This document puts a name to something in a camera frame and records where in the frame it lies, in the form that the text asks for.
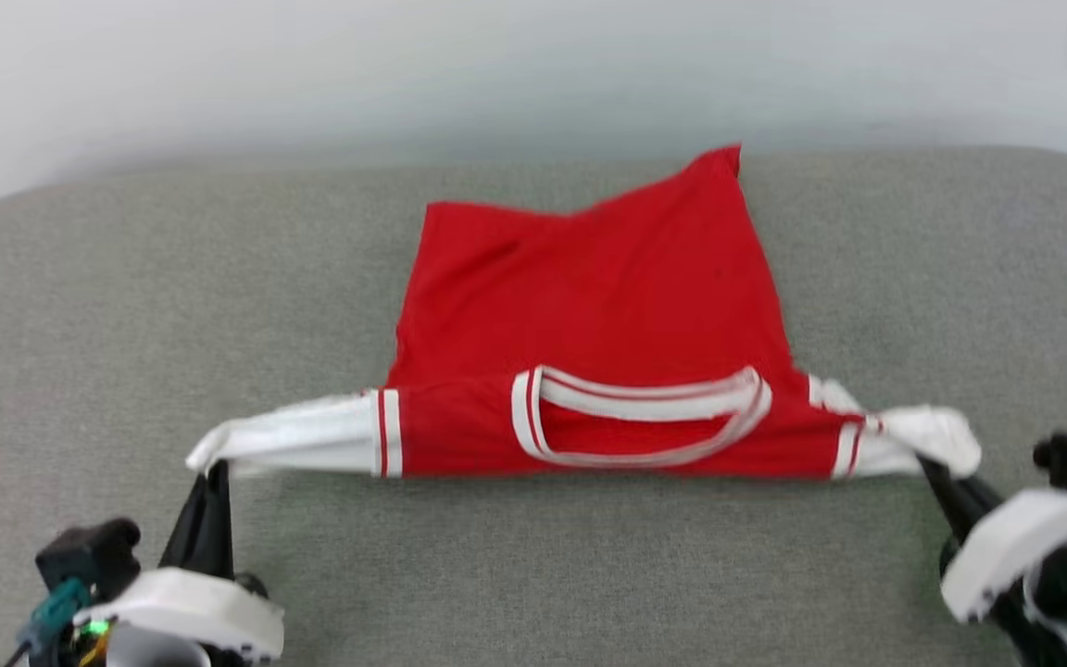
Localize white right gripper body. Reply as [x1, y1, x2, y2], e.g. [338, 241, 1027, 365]
[939, 489, 1067, 623]

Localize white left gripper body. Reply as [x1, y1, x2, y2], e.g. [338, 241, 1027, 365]
[78, 567, 285, 667]

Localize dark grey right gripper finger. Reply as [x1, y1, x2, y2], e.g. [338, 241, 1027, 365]
[917, 456, 984, 546]
[934, 459, 1005, 520]

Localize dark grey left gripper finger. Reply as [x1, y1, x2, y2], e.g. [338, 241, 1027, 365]
[159, 468, 212, 575]
[207, 459, 236, 581]

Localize red shirt with white trim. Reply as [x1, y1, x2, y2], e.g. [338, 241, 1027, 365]
[185, 144, 983, 481]

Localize teal cable connector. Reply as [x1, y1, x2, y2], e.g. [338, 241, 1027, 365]
[17, 579, 92, 654]

